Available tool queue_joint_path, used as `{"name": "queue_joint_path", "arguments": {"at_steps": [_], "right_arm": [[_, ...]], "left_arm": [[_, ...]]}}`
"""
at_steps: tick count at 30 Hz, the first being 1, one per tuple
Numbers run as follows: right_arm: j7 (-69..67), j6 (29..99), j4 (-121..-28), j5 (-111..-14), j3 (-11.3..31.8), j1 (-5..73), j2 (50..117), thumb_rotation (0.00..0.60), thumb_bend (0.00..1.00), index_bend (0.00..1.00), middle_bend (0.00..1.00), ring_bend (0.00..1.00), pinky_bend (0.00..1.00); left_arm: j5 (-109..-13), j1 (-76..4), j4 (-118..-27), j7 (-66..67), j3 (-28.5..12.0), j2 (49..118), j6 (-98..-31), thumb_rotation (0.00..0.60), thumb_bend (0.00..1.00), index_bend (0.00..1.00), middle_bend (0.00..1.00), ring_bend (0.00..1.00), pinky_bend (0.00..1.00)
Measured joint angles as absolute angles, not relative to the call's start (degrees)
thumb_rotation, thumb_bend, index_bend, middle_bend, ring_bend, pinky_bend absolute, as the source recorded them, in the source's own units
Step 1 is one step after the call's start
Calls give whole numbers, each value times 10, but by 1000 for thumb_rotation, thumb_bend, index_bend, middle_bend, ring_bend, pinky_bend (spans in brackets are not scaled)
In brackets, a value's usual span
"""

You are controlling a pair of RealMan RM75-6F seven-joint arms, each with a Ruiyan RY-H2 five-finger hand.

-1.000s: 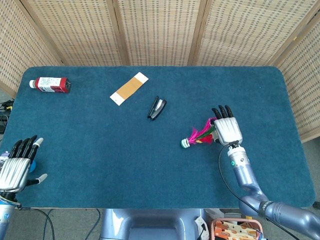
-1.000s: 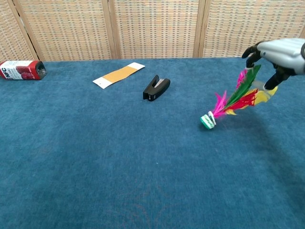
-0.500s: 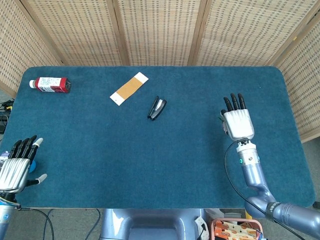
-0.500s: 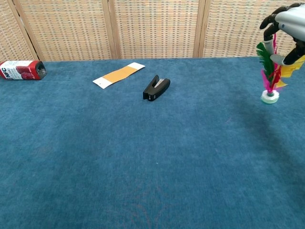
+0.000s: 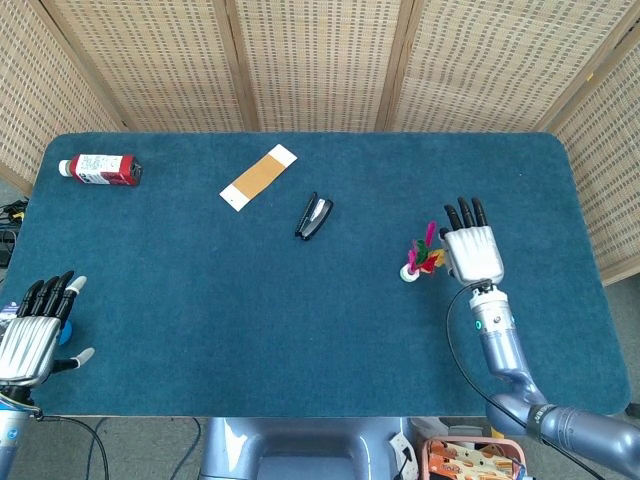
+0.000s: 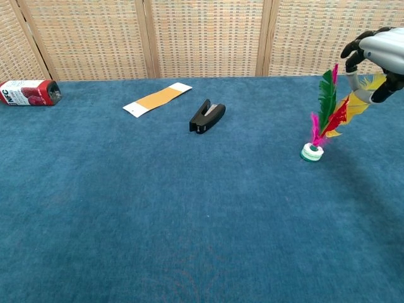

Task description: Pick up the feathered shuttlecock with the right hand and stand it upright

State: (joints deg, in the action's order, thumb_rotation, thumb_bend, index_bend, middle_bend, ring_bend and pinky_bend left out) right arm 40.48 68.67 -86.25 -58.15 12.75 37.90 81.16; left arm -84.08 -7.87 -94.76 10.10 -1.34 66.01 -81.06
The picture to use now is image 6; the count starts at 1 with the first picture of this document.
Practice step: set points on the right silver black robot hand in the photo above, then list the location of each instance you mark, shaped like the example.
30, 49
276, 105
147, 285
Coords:
383, 47

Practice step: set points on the colourful feather shuttlecock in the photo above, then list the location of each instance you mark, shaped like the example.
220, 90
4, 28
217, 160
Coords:
326, 107

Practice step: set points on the black stapler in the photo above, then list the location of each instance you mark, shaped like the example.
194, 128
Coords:
206, 120

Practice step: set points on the woven rattan folding screen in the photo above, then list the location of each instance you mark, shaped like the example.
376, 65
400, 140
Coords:
205, 38

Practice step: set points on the white and orange paper strip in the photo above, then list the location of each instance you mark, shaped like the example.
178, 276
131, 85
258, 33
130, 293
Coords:
158, 99

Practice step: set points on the blue carpet table cover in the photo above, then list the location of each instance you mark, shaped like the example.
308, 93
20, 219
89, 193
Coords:
176, 205

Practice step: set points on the red NFC juice carton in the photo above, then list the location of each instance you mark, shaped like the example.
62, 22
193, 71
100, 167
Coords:
28, 92

